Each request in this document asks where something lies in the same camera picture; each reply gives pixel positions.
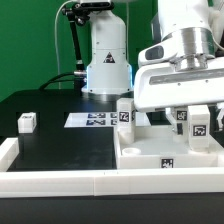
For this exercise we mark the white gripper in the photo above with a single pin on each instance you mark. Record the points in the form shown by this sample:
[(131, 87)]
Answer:
[(159, 86)]

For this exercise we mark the white square tabletop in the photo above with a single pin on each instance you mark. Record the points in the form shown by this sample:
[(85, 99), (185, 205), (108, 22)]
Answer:
[(154, 147)]

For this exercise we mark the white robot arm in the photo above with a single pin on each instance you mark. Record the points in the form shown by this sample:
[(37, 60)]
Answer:
[(177, 61)]

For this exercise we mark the white marker sheet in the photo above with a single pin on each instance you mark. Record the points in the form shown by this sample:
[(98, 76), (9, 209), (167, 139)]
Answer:
[(98, 119)]

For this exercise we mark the white left fence wall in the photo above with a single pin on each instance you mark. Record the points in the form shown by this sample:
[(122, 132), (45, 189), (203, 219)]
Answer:
[(9, 150)]

